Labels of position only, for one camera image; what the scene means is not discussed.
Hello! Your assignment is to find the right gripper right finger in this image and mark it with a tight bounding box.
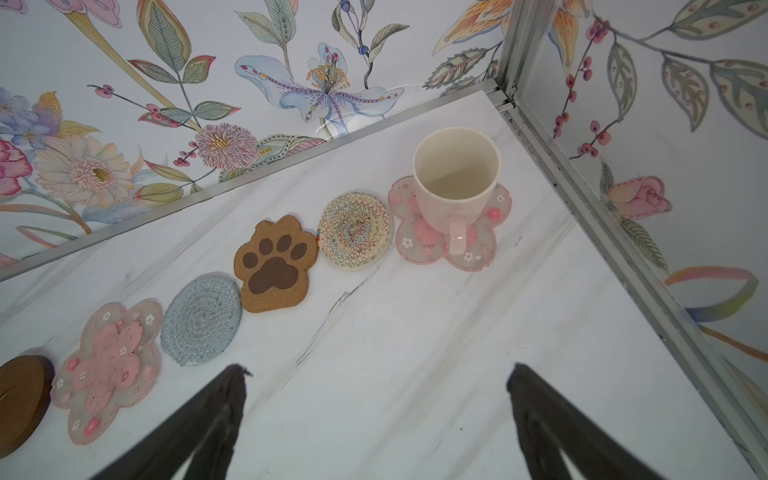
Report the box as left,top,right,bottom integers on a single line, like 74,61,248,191
506,363,661,479

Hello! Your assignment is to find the grey round coaster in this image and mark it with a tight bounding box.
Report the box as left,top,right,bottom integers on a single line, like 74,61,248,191
160,273,243,367

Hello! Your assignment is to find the patterned round white coaster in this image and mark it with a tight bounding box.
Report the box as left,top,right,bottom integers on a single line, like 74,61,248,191
317,192,393,271

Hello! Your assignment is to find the cream mug pink handle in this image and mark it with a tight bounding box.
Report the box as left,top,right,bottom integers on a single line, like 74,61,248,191
412,127,501,255

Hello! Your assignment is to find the brown paw coaster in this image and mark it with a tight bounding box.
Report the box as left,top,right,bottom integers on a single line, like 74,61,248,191
233,215,319,313

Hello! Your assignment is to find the pink flower coaster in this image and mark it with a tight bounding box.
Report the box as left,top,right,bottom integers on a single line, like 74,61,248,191
50,299,163,445
388,176,513,272

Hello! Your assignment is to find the dark brown round coaster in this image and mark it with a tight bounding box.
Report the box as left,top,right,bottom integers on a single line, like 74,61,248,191
1,355,54,458

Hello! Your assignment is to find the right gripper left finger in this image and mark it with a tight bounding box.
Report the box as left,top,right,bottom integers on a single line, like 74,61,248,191
94,364,249,479

